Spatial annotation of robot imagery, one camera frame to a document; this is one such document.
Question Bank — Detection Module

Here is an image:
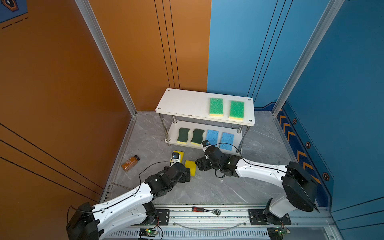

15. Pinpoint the blue cellulose sponge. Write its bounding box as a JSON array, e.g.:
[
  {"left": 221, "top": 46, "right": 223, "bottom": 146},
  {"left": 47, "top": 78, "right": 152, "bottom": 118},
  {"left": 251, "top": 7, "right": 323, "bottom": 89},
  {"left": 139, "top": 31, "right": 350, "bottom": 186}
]
[
  {"left": 218, "top": 133, "right": 234, "bottom": 151},
  {"left": 206, "top": 130, "right": 219, "bottom": 146}
]

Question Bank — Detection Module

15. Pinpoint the yellow foam sponge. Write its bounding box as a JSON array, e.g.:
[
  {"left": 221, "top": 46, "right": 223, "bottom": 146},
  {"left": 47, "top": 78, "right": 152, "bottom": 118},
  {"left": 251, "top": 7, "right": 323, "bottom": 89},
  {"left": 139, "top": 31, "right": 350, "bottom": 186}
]
[
  {"left": 185, "top": 161, "right": 197, "bottom": 177},
  {"left": 174, "top": 151, "right": 184, "bottom": 163}
]

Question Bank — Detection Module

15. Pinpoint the green yellow wavy sponge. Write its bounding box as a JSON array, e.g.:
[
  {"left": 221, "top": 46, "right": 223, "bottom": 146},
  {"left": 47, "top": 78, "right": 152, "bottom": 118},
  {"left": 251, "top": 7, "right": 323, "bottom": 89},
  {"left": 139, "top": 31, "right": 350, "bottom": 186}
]
[
  {"left": 177, "top": 128, "right": 190, "bottom": 144},
  {"left": 191, "top": 129, "right": 205, "bottom": 146}
]

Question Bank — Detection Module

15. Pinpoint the light green sponge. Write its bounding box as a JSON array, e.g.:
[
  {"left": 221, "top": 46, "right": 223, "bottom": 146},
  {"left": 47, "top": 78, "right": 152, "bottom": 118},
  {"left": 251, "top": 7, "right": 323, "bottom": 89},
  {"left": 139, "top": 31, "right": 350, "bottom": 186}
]
[
  {"left": 209, "top": 98, "right": 224, "bottom": 117},
  {"left": 229, "top": 101, "right": 245, "bottom": 121}
]

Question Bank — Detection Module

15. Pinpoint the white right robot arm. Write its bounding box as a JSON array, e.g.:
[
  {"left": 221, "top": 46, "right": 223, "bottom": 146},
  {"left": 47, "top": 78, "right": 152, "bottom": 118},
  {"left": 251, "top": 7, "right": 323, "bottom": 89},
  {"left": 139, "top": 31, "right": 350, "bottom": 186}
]
[{"left": 195, "top": 141, "right": 319, "bottom": 225}]

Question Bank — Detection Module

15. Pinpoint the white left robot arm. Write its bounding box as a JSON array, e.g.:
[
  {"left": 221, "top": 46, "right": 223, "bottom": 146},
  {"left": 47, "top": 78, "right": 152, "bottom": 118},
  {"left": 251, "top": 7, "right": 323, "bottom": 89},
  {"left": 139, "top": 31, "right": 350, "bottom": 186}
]
[{"left": 66, "top": 163, "right": 191, "bottom": 240}]

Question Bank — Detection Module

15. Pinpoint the white two-tier shelf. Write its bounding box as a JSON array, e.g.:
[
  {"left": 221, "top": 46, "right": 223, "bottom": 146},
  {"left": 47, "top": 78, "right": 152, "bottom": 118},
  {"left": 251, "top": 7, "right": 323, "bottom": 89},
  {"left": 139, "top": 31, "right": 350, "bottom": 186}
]
[{"left": 156, "top": 89, "right": 255, "bottom": 155}]

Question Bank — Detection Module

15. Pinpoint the amber small bottle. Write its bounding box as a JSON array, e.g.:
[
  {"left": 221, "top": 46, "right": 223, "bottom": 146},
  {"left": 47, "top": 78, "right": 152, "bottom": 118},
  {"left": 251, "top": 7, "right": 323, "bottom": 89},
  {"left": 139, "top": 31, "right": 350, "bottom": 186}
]
[{"left": 121, "top": 155, "right": 140, "bottom": 172}]

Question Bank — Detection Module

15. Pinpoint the left green circuit board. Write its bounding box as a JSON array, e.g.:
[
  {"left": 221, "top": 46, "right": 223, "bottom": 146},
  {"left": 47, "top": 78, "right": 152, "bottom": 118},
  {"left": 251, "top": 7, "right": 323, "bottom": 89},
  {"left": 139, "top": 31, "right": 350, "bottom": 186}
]
[{"left": 139, "top": 228, "right": 159, "bottom": 239}]

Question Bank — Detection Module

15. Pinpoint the right circuit board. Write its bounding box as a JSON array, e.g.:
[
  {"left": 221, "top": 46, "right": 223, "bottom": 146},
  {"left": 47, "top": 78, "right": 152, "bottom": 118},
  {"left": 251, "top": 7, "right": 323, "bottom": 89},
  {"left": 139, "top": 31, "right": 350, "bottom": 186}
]
[{"left": 267, "top": 228, "right": 291, "bottom": 240}]

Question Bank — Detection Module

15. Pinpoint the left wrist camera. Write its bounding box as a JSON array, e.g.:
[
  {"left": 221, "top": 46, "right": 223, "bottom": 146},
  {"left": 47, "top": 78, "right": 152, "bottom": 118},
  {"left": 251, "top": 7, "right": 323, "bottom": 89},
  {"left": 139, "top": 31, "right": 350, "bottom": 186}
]
[{"left": 170, "top": 152, "right": 182, "bottom": 165}]

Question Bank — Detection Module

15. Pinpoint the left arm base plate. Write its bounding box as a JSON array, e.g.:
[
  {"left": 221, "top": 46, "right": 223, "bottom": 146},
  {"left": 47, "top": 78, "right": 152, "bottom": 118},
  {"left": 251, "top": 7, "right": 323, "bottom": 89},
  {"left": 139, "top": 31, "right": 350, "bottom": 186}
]
[{"left": 142, "top": 209, "right": 170, "bottom": 226}]

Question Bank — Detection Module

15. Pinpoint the aluminium front rail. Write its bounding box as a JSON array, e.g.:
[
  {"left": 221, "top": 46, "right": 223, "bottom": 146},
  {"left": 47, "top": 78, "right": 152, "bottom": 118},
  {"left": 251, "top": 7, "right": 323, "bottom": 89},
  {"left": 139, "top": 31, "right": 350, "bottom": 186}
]
[{"left": 103, "top": 205, "right": 343, "bottom": 240}]

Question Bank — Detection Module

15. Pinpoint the red handled ratchet tool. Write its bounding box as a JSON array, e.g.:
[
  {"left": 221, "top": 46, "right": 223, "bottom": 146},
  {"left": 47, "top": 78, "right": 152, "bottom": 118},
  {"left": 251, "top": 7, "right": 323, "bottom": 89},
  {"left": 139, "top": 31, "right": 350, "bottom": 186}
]
[{"left": 192, "top": 207, "right": 221, "bottom": 216}]

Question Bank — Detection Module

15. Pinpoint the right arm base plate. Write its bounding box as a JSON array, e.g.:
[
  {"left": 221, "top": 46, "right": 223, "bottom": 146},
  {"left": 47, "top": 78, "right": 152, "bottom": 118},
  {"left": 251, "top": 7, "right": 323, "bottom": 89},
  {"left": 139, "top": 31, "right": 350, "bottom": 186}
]
[{"left": 248, "top": 209, "right": 292, "bottom": 226}]

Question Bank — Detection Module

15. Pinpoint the aluminium right corner post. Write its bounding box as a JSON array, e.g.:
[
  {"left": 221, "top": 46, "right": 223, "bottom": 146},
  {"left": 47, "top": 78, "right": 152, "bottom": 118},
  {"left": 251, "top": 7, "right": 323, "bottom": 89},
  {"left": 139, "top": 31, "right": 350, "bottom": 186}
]
[{"left": 272, "top": 0, "right": 345, "bottom": 117}]

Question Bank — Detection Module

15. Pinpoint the aluminium corner post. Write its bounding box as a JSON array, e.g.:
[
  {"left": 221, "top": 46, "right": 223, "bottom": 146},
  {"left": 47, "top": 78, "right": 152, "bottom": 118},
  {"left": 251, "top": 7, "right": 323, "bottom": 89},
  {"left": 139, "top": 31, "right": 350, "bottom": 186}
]
[
  {"left": 272, "top": 0, "right": 345, "bottom": 117},
  {"left": 75, "top": 0, "right": 137, "bottom": 117}
]

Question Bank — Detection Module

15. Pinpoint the aluminium left corner post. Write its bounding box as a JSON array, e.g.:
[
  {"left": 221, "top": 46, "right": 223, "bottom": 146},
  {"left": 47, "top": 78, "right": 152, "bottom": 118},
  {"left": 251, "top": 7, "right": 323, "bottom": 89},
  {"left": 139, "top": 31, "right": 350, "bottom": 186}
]
[{"left": 75, "top": 0, "right": 137, "bottom": 117}]

